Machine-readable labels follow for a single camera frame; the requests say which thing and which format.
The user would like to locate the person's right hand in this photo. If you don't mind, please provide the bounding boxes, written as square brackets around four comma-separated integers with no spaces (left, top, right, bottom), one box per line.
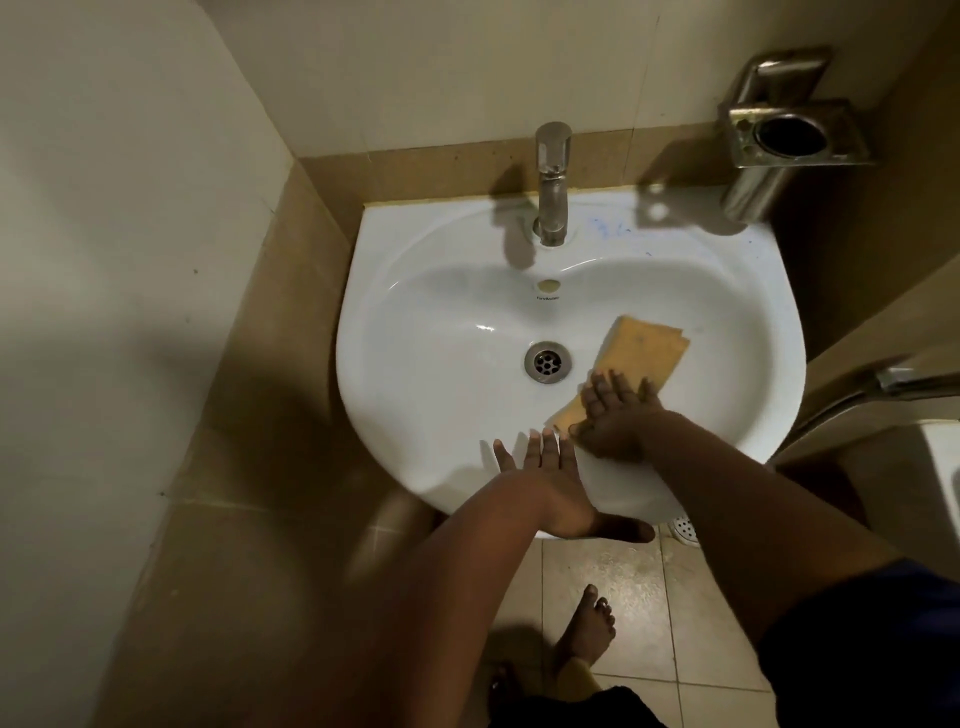
[567,369,669,464]

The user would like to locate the person's left hand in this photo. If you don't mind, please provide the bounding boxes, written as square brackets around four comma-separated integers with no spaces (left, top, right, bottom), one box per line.
[491,427,657,543]

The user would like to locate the yellow cleaning cloth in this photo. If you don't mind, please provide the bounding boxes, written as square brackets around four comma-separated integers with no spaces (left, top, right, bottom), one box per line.
[543,315,691,451]

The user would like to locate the person's right forearm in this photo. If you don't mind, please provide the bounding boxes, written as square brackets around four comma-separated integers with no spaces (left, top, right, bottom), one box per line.
[637,410,905,650]

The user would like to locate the person's left forearm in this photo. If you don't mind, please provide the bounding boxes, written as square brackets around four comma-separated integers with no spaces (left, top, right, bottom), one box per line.
[247,471,575,728]

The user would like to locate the metal sink drain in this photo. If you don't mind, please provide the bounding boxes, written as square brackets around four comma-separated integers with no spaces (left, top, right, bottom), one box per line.
[523,340,573,384]

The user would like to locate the white ceramic wash basin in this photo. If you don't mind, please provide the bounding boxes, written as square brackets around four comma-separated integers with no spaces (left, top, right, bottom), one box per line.
[335,185,808,526]

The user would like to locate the person's bare foot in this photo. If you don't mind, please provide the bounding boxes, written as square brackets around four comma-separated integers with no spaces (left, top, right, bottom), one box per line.
[549,584,618,699]

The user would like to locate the dark shorts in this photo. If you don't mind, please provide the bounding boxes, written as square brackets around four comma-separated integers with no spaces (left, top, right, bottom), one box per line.
[487,684,670,728]

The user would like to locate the chrome basin faucet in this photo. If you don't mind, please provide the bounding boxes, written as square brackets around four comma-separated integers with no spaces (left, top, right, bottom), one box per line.
[531,121,574,249]

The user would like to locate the dark blue shirt sleeve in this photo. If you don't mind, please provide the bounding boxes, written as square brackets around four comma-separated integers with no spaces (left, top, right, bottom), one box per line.
[756,557,960,728]

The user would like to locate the chrome bidet sprayer with hose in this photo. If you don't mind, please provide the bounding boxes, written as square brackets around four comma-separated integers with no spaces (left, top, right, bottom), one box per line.
[780,365,960,451]

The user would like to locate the steel wall-mounted tumbler holder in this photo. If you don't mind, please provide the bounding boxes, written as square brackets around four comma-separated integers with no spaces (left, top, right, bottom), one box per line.
[717,46,879,171]

